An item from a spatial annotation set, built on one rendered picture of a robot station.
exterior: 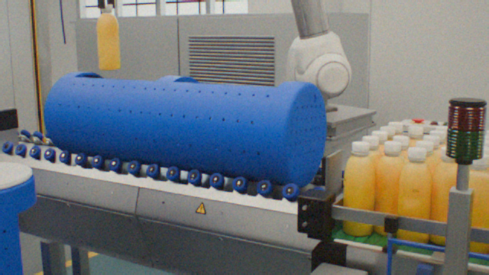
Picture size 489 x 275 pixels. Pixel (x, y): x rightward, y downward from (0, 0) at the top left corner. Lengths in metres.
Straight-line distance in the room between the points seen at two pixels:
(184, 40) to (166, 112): 2.08
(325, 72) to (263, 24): 1.53
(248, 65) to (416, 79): 1.39
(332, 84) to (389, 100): 2.53
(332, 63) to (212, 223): 0.62
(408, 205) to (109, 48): 1.11
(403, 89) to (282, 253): 2.89
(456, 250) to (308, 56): 0.93
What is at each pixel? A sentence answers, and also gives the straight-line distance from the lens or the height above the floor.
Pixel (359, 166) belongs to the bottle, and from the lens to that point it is 1.31.
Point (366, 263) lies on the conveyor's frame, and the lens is 1.31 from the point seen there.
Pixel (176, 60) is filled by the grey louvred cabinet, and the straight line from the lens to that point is 3.70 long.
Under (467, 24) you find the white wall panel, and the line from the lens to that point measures 4.09.
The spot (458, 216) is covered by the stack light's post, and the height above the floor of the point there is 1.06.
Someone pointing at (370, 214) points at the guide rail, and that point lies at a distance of 1.29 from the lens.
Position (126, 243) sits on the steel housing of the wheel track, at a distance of 1.87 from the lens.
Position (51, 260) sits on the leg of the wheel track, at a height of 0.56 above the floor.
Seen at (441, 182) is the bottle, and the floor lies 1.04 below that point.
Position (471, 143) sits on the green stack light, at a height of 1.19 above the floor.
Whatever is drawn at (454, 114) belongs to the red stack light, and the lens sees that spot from 1.01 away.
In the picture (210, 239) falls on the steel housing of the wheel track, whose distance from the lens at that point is 1.61.
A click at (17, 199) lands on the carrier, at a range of 1.41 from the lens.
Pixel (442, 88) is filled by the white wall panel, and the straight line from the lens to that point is 4.16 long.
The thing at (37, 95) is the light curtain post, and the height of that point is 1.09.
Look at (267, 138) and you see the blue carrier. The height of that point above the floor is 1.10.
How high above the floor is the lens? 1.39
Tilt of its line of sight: 11 degrees down
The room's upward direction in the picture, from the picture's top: 1 degrees counter-clockwise
